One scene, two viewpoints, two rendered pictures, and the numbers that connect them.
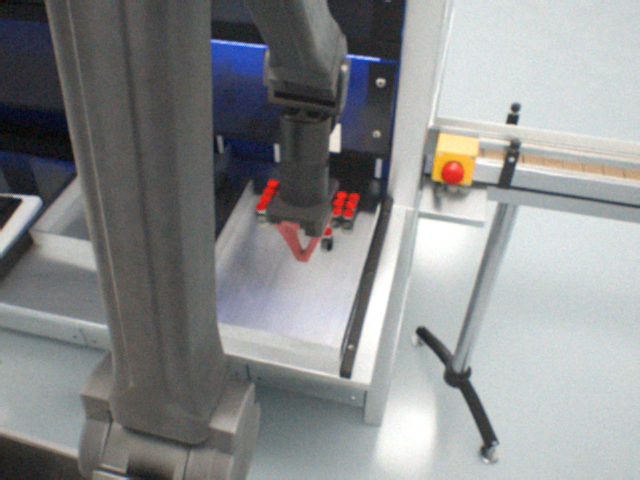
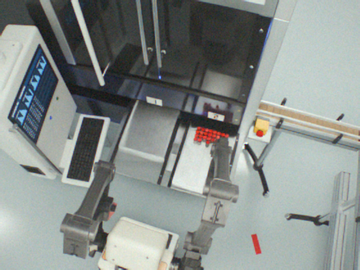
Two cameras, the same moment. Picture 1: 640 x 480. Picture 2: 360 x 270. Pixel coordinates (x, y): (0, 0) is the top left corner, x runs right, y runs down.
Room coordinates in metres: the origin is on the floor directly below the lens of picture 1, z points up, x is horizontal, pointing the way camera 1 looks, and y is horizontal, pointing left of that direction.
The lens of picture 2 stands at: (0.00, 0.16, 2.62)
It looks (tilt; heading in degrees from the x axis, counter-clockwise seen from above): 64 degrees down; 4
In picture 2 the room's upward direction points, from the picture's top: 2 degrees counter-clockwise
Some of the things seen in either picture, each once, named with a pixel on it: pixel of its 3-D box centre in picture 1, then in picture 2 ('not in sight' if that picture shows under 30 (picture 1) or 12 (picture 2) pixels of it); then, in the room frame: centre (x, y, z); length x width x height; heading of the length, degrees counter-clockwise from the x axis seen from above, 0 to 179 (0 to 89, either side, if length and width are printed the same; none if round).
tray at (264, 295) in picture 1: (289, 259); (205, 159); (0.68, 0.06, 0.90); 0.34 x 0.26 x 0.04; 165
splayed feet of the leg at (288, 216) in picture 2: not in sight; (316, 221); (0.50, -0.88, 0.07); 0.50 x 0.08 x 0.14; 76
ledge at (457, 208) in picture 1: (453, 196); (260, 130); (0.88, -0.26, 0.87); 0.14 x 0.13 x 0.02; 166
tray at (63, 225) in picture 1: (139, 189); (150, 125); (0.87, 0.36, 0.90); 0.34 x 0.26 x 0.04; 166
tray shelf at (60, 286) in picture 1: (208, 237); (176, 146); (0.76, 0.21, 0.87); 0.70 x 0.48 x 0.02; 76
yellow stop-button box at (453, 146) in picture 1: (454, 157); (261, 125); (0.84, -0.24, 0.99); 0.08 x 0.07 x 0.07; 166
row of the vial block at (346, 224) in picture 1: (306, 214); (210, 141); (0.78, 0.03, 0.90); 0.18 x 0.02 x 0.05; 75
